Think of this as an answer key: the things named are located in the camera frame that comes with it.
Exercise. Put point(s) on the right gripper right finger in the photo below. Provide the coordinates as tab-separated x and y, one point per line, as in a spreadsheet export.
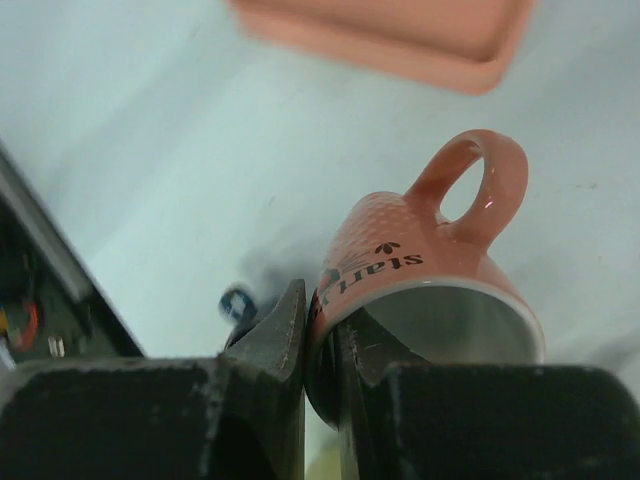
402	417

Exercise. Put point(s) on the pale yellow mug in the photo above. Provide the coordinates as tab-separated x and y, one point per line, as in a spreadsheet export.
326	465

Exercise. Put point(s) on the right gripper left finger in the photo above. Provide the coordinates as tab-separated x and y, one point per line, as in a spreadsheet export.
236	415

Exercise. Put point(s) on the terracotta small mug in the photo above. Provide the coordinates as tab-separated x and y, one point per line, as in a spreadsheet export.
418	263

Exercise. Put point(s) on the salmon plastic tray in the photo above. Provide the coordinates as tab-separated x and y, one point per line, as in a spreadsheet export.
464	46

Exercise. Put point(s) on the dark blue striped mug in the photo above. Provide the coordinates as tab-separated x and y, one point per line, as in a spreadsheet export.
237	305

